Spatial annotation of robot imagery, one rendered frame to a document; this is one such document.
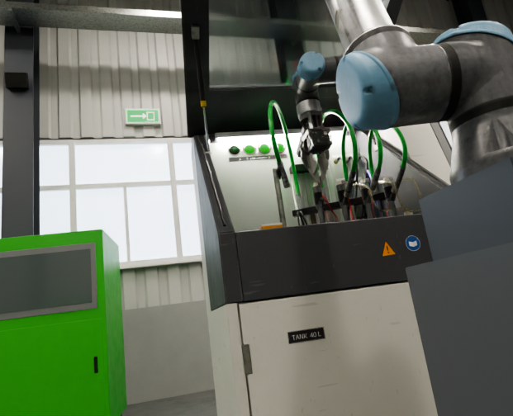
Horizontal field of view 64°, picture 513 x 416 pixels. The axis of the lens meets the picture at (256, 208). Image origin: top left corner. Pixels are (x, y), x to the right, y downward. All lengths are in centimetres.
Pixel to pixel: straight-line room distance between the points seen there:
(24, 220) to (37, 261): 124
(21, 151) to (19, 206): 63
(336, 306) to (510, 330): 50
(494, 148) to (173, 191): 484
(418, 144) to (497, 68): 90
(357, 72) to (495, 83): 19
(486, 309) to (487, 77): 32
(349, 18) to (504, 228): 41
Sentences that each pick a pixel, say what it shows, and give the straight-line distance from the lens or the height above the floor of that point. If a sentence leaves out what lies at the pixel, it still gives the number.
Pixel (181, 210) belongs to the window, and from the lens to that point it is 530.
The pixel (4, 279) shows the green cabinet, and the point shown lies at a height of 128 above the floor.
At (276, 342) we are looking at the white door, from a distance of 95.
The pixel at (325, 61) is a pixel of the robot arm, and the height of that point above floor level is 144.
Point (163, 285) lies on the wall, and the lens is 512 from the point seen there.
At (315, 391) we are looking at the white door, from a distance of 98.
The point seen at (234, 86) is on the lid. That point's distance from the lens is 158.
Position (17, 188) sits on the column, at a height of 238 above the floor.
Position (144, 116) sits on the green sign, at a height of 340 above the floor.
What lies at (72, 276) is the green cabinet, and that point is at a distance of 369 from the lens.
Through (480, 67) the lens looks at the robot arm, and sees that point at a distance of 68.
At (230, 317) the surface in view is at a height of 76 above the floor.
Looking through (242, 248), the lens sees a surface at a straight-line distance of 95.
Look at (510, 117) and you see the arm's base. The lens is 66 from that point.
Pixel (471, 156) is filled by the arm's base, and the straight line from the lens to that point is 64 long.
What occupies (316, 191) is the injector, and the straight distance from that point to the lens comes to 130.
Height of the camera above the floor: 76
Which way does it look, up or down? 14 degrees up
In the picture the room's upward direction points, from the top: 8 degrees counter-clockwise
